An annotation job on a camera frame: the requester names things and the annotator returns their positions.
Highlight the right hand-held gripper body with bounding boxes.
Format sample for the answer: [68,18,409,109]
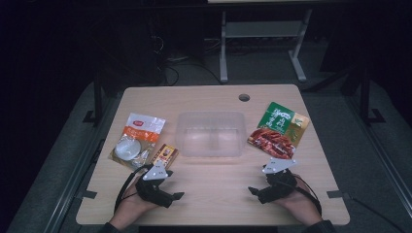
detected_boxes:
[257,157,298,205]

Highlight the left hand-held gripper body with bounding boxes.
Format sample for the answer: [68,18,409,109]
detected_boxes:
[135,160,174,209]

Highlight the small red and yellow packet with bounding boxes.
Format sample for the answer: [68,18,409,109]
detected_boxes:
[150,143,180,169]

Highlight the green and red snack packet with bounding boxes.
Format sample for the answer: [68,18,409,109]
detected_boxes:
[247,101,311,160]

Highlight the white and orange packet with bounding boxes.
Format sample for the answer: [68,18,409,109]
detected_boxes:
[108,112,167,171]

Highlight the clear plastic container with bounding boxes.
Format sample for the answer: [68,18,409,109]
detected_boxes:
[175,111,247,158]

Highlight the person's left hand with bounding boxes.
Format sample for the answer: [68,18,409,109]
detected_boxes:
[116,181,160,225]

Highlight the person's right hand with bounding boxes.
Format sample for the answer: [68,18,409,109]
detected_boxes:
[275,176,323,226]

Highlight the black tape strip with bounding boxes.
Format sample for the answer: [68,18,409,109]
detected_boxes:
[76,189,98,200]
[326,189,352,200]

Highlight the black metal stand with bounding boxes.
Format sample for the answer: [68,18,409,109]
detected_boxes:
[359,64,387,126]
[82,72,105,127]

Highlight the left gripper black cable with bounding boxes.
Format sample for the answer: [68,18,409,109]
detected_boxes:
[114,164,155,213]

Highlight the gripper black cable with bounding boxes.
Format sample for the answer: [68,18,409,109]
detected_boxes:
[114,164,155,213]
[292,174,324,216]

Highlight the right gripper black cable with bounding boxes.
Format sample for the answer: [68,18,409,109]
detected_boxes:
[292,174,324,216]

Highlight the grey metal rail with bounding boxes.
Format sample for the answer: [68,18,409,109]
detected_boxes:
[42,95,118,233]
[344,95,412,210]

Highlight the thin black floor cable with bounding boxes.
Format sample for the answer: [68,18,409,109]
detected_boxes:
[350,196,407,233]

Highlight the black floor cables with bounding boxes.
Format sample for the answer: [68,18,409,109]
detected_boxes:
[157,56,224,86]

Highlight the white metal table frame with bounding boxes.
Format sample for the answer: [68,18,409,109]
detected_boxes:
[219,9,314,83]

